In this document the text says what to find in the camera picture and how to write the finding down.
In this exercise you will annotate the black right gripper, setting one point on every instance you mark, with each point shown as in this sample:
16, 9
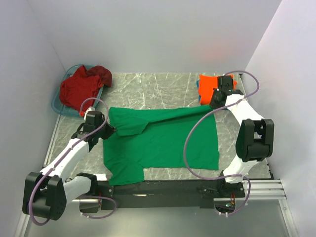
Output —
212, 103

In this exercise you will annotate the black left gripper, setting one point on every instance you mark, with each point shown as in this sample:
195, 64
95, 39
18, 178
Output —
110, 130

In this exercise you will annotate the green t shirt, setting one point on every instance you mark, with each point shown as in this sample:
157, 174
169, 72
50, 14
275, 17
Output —
147, 139

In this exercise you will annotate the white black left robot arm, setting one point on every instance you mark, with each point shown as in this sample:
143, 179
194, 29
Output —
46, 193

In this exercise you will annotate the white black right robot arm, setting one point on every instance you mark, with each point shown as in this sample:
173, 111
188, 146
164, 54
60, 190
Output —
256, 134

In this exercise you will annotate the orange folded t shirt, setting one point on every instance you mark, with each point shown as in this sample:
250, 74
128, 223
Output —
206, 86

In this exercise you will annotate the blue folded t shirt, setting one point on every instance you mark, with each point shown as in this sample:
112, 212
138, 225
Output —
199, 96

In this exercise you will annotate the red t shirt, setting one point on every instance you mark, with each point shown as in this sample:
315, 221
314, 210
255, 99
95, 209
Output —
77, 88

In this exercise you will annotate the teal plastic laundry basket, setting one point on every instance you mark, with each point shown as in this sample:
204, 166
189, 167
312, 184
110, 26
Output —
61, 109

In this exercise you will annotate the dark maroon t shirt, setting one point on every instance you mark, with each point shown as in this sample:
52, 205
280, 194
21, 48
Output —
104, 74

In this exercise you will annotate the black mounting base plate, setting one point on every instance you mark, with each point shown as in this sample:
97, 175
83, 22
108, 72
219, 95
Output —
163, 193

